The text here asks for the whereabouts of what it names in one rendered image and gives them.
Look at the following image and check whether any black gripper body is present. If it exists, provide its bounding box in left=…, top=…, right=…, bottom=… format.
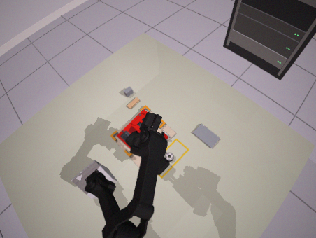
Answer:
left=125, top=131, right=170, bottom=175

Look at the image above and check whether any grey wheel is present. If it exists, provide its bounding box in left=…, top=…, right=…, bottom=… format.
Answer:
left=165, top=153, right=174, bottom=162

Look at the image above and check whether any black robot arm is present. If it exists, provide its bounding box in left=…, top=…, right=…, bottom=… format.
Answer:
left=85, top=112, right=168, bottom=238

